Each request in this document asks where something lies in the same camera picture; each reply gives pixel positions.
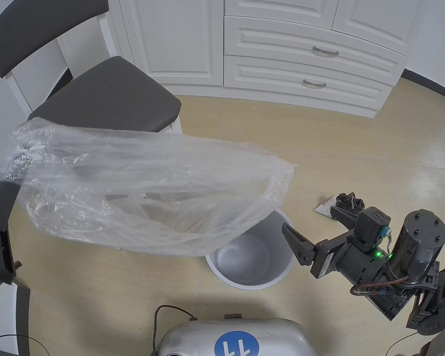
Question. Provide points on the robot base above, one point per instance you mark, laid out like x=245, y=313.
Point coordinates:
x=237, y=338

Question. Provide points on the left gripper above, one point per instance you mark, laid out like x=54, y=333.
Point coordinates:
x=2, y=206

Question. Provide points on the crumpled black plastic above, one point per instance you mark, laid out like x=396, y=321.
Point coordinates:
x=350, y=200

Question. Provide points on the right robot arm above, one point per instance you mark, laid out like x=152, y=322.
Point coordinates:
x=422, y=243

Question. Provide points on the white trash bin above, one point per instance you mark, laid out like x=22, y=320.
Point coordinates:
x=252, y=269

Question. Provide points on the white wardrobe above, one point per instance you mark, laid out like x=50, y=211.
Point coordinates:
x=282, y=69

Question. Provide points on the clear plastic bag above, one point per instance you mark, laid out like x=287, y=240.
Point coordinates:
x=133, y=169

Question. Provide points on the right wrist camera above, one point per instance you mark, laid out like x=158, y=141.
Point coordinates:
x=371, y=223

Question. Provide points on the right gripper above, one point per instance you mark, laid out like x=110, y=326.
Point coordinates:
x=352, y=263

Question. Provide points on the white chair dark grey seat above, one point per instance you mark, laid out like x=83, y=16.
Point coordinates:
x=96, y=91

